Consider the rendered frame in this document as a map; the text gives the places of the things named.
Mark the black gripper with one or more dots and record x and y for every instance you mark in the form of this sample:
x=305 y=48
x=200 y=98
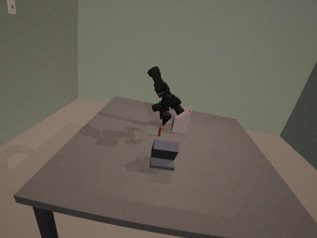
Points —
x=164 y=115

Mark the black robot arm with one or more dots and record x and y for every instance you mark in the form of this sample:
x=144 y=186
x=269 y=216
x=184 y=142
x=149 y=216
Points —
x=163 y=89

